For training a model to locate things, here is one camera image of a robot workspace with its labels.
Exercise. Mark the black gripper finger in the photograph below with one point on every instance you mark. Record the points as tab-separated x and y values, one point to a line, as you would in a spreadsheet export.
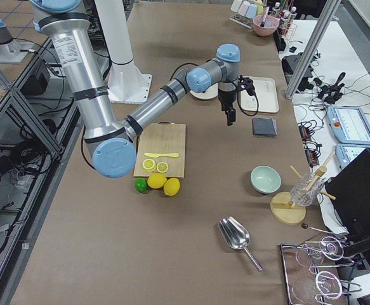
231	116

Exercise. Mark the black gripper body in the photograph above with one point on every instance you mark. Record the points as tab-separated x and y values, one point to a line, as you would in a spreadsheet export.
225	97

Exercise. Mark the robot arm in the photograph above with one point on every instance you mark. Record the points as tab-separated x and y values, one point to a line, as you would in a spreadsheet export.
10	49
110	142

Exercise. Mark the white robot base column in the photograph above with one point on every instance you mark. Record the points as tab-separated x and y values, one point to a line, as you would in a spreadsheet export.
125	81

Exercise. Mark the cream rabbit tray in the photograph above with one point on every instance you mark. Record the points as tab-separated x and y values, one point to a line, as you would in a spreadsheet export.
265	89

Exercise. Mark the cream round plate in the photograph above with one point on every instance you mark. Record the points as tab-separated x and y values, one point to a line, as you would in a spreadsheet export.
210	93

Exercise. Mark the grey folded cloth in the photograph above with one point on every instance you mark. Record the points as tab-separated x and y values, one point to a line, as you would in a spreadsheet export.
264	127

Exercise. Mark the yellow plastic knife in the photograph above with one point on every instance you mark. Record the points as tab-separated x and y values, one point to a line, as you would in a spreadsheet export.
159	155

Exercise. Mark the wooden cutting board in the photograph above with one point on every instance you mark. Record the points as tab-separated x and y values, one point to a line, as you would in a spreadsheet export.
162	138

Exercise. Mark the mint green bowl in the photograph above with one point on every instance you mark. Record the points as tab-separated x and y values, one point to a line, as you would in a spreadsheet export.
265	179

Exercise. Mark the black stand device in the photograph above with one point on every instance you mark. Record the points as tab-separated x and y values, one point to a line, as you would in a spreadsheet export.
289	66

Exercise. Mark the white cup rack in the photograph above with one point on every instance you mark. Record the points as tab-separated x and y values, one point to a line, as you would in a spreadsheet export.
242	20

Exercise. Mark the lemon slice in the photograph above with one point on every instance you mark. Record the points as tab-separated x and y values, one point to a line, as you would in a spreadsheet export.
162	167
149	165

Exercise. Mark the pink bowl with ice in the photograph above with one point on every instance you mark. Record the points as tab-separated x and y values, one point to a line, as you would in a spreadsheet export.
271	25

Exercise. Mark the pink pastel cup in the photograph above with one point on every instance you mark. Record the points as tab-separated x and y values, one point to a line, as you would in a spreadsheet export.
243	9

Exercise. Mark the blue pastel cup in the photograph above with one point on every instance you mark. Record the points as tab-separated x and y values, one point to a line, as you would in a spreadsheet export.
251	12

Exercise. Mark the whole yellow lemon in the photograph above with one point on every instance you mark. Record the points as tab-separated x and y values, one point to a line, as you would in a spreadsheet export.
171	187
156	180

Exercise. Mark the white pastel cup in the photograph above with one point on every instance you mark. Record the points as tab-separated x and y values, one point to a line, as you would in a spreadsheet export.
236	4

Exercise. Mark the yellow pastel cup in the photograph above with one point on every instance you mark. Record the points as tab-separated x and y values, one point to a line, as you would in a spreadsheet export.
259	7

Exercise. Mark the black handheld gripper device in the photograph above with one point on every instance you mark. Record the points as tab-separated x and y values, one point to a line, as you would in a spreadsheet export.
330	93

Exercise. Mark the clear glass cup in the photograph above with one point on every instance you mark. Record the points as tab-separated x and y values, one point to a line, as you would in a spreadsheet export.
306	190

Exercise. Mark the wooden mug tree stand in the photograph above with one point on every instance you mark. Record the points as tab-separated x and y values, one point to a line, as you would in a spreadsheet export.
285	210

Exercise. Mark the green lime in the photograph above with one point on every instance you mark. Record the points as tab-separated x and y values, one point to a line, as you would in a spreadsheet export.
141	185

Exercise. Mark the blue teach pendant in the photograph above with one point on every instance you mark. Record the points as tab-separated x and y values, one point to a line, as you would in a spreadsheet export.
349	125
346	153

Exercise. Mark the metal scoop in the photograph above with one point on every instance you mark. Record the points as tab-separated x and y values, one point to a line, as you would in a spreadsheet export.
237	237

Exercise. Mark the black monitor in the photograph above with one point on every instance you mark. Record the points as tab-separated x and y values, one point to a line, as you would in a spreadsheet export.
351	187

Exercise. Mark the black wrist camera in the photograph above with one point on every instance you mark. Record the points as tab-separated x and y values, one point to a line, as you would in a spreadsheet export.
246	84

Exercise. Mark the metal tool with black handle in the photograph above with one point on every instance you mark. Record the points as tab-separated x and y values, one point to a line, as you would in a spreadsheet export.
264	16

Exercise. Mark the aluminium frame post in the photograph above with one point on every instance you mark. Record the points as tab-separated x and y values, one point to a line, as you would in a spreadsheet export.
320	28

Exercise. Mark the black wire glass rack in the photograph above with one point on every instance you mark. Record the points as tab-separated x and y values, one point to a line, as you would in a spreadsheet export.
310	271

